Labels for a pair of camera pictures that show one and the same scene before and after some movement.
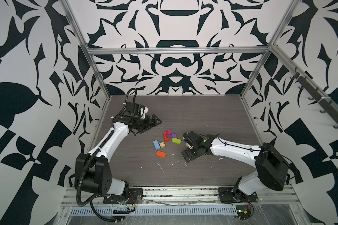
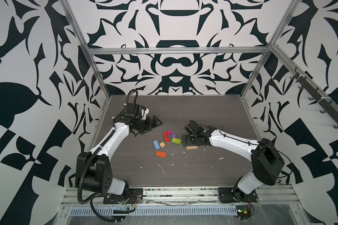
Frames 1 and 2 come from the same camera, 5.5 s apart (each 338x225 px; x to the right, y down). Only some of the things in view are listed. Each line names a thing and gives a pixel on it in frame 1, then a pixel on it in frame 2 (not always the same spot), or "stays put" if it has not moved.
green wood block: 176,140 stays put
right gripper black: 190,157 -> 187,140
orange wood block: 161,153 stays put
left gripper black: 149,124 stays put
